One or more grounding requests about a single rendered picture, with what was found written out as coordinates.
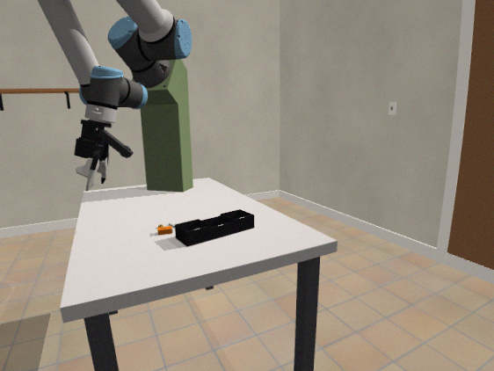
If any orange rectangular block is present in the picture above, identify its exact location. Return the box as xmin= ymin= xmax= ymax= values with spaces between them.
xmin=157 ymin=226 xmax=173 ymax=236

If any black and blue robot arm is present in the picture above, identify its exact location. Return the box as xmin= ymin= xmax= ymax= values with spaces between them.
xmin=38 ymin=0 xmax=192 ymax=124

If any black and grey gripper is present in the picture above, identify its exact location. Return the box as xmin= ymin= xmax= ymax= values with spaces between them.
xmin=75 ymin=120 xmax=112 ymax=191

